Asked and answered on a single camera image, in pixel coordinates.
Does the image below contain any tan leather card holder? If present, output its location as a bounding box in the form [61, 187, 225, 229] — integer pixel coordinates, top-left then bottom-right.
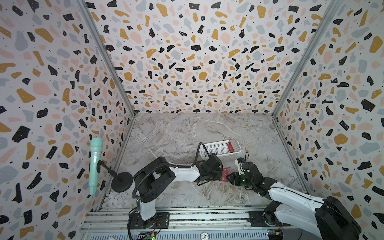
[220, 167, 235, 184]

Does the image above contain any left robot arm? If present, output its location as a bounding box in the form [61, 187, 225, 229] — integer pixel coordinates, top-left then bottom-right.
[132, 154, 224, 221]

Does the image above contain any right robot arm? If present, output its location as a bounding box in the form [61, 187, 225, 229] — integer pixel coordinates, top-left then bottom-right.
[227, 162, 362, 240]

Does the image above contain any red card stack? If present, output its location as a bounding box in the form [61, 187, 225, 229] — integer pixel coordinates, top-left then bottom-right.
[227, 141, 235, 153]

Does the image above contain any white plastic basket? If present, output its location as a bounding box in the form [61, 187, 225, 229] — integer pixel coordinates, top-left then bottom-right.
[204, 139, 242, 157]

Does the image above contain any mint green microphone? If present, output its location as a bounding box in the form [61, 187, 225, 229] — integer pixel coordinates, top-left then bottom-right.
[89, 138, 103, 196]

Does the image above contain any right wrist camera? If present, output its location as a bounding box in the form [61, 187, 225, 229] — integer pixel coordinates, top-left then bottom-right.
[235, 158, 246, 175]

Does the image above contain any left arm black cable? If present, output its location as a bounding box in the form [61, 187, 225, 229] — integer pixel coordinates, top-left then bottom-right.
[191, 142, 212, 169]

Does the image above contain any aluminium mounting rail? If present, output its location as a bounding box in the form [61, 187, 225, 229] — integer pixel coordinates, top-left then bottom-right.
[79, 205, 319, 240]

